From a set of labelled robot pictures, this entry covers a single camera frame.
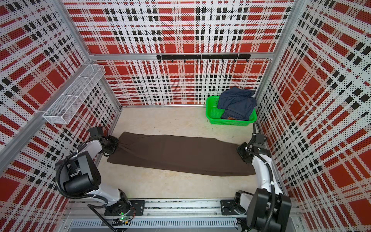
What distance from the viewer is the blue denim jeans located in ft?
3.63

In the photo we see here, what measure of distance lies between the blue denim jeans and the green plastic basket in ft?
0.06

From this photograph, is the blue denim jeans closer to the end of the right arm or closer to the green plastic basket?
the green plastic basket

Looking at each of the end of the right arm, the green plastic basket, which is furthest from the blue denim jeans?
the end of the right arm

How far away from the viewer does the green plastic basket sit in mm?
1065
